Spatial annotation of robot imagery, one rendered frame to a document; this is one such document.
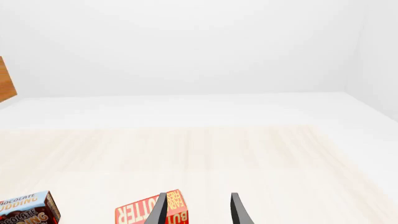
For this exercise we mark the chocolate pudding box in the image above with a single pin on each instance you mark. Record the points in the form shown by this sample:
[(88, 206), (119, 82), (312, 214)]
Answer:
[(28, 208)]

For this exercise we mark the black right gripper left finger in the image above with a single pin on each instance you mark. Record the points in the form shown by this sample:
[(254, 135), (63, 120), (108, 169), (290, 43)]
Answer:
[(159, 212)]

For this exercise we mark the red butter box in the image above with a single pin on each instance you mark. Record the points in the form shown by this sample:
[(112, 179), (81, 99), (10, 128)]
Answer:
[(136, 213)]

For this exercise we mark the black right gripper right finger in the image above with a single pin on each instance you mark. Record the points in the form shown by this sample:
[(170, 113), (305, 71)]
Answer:
[(238, 212)]

